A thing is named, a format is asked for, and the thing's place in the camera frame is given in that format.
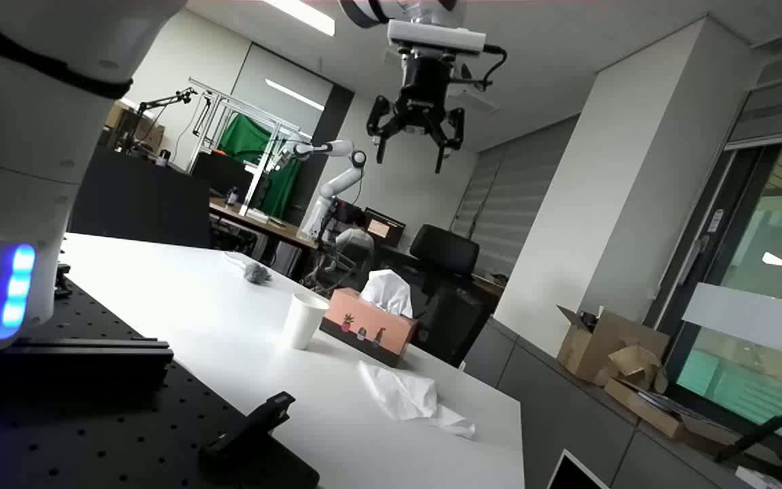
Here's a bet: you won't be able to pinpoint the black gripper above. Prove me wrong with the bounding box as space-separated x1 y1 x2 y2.
364 46 470 178

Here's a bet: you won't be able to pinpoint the white tissue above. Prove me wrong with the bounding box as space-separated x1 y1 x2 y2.
358 266 415 320
354 358 479 444

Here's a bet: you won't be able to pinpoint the orange tissue box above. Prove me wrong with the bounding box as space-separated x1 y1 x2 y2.
318 285 420 369

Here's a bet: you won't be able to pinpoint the crumpled white tissue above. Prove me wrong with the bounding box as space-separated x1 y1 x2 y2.
354 358 479 444

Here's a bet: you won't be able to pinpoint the open brown cardboard box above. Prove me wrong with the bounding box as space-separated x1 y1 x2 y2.
554 304 673 392

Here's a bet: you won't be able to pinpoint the grey window blinds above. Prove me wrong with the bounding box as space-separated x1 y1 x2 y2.
447 114 581 282

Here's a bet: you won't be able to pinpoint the large ceiling light strip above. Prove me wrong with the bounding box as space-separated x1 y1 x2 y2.
261 0 338 39

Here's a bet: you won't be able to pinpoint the green cloth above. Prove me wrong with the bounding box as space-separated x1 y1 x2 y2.
213 112 304 221

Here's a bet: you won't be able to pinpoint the black office chair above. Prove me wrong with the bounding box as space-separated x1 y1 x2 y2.
387 222 498 369

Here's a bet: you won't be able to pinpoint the wooden desk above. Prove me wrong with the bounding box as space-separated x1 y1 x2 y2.
206 199 320 255

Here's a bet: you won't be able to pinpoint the white clothes rack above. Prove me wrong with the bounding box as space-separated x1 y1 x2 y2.
183 77 320 184

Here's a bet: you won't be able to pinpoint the white paper cup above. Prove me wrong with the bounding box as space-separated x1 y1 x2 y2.
280 292 330 354

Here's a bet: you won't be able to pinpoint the black articulated stand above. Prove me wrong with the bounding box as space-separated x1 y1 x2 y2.
129 85 201 120

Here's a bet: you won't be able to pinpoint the black partition panel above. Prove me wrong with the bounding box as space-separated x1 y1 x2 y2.
68 142 213 250

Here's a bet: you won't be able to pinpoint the grey counter cabinet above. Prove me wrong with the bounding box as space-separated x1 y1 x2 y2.
459 316 747 489

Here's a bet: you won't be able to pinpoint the black clamp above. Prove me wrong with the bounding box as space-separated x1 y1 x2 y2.
197 389 299 467

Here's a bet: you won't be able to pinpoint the flat brown cardboard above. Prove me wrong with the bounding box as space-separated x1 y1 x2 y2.
599 376 728 452

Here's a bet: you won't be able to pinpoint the white framed dark panel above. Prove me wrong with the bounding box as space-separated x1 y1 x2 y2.
546 449 608 489

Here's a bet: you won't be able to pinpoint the black perforated breadboard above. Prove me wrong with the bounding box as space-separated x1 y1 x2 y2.
0 266 323 489

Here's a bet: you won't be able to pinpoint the grey brush with white handle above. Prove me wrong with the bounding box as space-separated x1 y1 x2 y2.
224 250 273 289

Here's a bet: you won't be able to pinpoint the black mounting rail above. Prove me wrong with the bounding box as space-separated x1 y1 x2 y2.
0 334 177 394

